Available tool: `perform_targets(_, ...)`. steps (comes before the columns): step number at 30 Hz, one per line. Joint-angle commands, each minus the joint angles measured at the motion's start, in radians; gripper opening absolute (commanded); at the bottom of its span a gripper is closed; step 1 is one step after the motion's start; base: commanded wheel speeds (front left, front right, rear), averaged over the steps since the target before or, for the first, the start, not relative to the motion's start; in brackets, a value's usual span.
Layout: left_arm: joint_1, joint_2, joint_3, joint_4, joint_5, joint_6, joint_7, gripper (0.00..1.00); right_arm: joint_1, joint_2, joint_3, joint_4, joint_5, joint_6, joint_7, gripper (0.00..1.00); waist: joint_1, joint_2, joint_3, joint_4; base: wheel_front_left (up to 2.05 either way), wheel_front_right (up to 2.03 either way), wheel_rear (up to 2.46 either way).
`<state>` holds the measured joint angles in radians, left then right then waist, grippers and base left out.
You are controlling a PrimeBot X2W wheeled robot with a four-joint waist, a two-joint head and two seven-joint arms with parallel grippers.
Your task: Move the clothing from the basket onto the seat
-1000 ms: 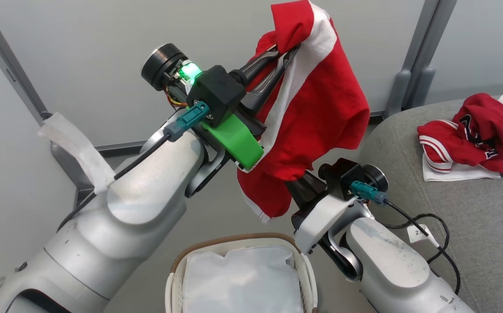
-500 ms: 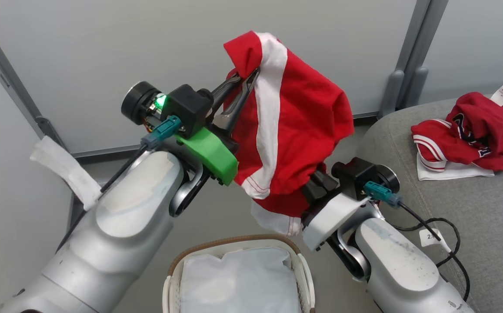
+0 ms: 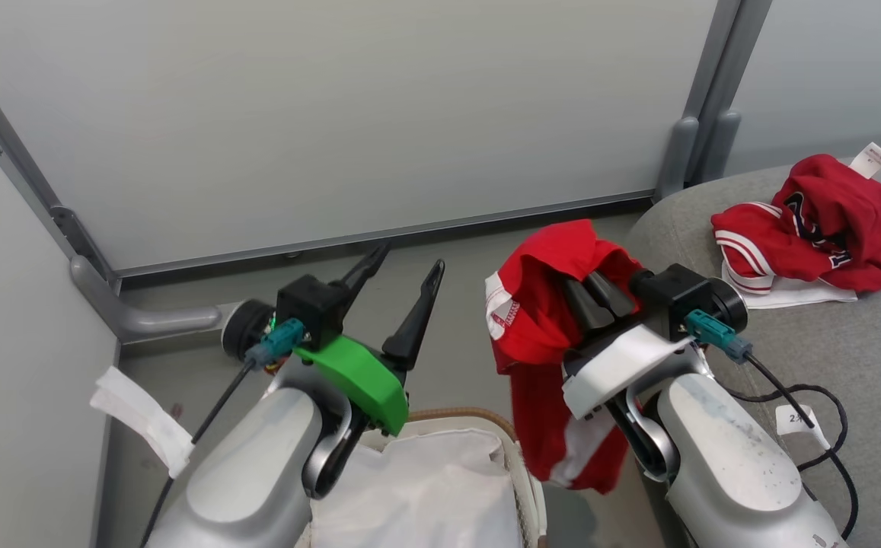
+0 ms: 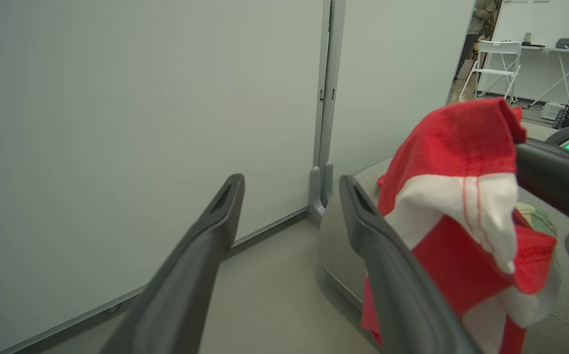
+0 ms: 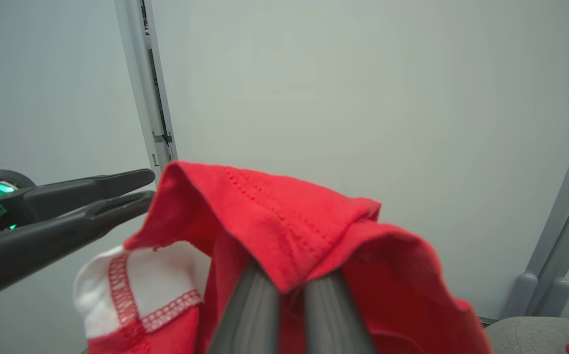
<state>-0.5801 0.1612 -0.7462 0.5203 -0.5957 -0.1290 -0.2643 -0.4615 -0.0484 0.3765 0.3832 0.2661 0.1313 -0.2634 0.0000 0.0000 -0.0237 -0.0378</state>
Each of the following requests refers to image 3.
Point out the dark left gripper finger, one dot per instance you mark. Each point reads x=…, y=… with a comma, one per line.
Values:
x=417, y=320
x=364, y=270

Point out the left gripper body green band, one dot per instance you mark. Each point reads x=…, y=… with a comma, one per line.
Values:
x=360, y=380

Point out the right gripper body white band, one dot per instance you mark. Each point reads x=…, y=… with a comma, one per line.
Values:
x=623, y=358

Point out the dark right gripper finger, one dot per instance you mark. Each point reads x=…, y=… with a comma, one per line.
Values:
x=583, y=308
x=609, y=297

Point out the red shorts white stripes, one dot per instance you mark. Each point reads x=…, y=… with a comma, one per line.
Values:
x=539, y=266

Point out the red basketball jersey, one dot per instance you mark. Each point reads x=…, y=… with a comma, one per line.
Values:
x=828, y=221

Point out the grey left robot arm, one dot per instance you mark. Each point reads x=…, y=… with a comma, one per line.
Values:
x=250, y=479

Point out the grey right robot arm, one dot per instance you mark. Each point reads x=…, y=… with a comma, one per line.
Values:
x=722, y=464

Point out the grey fabric sofa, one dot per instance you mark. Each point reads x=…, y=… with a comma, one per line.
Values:
x=874, y=342

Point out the white basket liner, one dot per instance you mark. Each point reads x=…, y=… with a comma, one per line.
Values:
x=425, y=487

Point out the grey partition foot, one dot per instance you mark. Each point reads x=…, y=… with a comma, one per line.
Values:
x=143, y=320

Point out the grey partition bottom rail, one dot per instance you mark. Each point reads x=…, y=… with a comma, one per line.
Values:
x=379, y=232

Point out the grey partition post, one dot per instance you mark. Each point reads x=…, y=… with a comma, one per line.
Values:
x=684, y=144
x=722, y=129

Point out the grey partition side frame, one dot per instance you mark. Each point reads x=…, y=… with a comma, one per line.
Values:
x=21, y=160

